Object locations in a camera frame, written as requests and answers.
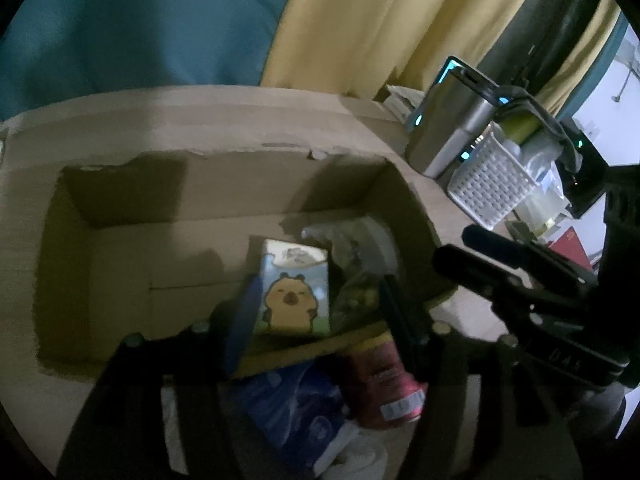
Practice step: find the blue plastic packet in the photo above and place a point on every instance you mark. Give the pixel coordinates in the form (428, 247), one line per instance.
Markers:
(290, 410)

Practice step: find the cartoon print tissue box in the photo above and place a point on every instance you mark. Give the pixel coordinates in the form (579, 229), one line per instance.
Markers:
(295, 300)

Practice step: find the stack of papers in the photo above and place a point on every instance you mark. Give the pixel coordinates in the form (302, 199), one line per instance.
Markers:
(402, 102)

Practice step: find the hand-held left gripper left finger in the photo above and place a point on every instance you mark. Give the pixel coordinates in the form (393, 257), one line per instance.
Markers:
(245, 320)

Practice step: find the teal curtain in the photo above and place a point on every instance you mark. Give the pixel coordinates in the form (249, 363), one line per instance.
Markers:
(150, 25)

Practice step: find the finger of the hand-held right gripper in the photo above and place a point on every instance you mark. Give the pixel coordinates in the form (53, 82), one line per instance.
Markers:
(525, 255)
(475, 270)

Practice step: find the cardboard box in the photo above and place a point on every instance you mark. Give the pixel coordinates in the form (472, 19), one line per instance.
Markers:
(130, 260)

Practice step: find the silver metal container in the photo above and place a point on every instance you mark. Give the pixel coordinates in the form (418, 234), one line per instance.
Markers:
(445, 125)

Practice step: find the yellow curtain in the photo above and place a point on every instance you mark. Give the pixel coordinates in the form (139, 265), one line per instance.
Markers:
(375, 20)

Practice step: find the clear plastic bag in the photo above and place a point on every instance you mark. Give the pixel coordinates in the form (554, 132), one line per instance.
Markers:
(360, 255)

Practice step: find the white plastic basket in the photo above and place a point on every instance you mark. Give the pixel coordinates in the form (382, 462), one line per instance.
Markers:
(490, 180)

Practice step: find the green bottle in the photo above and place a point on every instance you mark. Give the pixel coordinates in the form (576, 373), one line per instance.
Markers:
(520, 125)

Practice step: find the clear plastic bottles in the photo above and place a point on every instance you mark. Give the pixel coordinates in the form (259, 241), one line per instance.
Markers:
(542, 180)

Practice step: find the black device with light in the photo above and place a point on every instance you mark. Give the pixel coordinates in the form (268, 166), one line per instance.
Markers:
(587, 180)

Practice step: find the red can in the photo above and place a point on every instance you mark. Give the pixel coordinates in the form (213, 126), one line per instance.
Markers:
(380, 385)

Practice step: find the dark upright post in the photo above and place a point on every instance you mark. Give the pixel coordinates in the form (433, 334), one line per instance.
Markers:
(550, 25)

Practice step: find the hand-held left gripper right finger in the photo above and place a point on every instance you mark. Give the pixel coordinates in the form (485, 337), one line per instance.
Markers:
(400, 320)

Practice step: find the tablet with glowing screen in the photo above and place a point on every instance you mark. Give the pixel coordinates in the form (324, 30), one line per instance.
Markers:
(452, 66)

